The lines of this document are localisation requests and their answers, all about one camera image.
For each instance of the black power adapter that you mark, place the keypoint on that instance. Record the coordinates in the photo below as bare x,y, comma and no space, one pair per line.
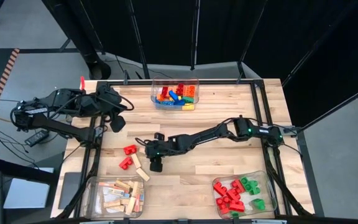
36,138

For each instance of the plain wooden block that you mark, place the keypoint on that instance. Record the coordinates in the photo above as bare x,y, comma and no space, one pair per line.
135,188
125,201
136,160
122,185
116,209

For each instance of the orange plastic brick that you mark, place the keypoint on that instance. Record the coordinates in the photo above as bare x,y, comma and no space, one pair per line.
170,88
190,91
160,97

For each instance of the black metal stand pole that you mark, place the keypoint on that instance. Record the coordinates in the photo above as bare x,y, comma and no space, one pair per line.
195,34
337,104
251,37
319,42
137,40

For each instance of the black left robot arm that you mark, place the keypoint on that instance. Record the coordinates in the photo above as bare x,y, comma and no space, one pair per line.
61,127

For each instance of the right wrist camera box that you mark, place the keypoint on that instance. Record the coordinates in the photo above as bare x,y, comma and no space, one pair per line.
159,136

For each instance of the wooden block dog face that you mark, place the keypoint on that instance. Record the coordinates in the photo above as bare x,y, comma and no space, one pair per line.
143,174

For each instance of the clear container right edge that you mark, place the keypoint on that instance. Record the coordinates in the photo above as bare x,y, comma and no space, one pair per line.
269,193

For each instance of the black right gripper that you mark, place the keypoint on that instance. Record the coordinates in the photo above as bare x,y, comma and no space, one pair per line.
160,148

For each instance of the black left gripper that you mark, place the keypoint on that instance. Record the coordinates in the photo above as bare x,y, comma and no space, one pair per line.
107,99

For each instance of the wooden block Bluey label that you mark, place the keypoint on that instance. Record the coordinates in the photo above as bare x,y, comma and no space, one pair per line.
117,192

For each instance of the black curtain backdrop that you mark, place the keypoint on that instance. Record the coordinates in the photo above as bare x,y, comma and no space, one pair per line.
166,31

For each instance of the clear plastic bin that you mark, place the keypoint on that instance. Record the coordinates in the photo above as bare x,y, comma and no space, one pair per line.
154,81

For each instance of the large green brick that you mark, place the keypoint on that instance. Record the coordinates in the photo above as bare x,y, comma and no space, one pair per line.
254,187
259,203
244,182
235,214

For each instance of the clear container edge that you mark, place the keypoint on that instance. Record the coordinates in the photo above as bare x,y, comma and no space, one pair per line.
93,199
269,193

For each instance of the green plastic brick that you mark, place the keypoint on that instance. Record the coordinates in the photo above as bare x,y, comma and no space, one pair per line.
187,99

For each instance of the dark grey flat plate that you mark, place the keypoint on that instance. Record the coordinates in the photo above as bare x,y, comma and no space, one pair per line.
69,189

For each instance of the white box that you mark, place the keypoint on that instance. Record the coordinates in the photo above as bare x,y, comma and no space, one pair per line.
26,193

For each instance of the small red plastic brick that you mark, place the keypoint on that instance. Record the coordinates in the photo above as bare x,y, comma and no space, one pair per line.
164,91

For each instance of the clear container left edge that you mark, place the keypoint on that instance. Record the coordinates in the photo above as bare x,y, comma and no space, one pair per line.
93,199

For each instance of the red tag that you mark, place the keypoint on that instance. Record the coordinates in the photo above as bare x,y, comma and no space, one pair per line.
81,83

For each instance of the yellow plastic brick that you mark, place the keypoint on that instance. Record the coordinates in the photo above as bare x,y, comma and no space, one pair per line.
188,107

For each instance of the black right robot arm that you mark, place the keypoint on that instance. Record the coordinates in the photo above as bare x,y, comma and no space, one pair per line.
213,132

